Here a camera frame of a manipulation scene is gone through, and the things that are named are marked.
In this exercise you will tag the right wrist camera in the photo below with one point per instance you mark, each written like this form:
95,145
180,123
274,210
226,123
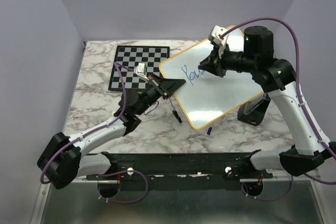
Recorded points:
215,38

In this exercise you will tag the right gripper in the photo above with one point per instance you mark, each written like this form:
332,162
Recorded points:
213,63

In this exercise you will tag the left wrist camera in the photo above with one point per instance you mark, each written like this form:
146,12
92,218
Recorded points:
140,71

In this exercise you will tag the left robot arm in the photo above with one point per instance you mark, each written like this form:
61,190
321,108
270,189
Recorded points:
65,156

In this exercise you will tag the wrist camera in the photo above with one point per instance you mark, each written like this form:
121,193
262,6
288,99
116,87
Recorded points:
215,38
140,71

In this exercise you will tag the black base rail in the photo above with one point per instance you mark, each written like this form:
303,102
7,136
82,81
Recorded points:
183,171

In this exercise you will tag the black wire board easel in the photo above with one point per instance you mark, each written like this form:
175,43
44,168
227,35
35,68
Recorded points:
174,111

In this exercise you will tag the black eraser holder stand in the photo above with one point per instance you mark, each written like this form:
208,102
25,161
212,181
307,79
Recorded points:
253,111

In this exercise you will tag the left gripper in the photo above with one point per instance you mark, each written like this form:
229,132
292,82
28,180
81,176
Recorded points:
167,86

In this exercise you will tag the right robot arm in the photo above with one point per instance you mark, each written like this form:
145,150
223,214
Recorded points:
279,81

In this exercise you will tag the yellow framed whiteboard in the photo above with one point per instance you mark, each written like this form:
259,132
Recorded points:
205,98

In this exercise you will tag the blue marker cap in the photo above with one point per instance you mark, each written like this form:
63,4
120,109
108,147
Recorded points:
209,131

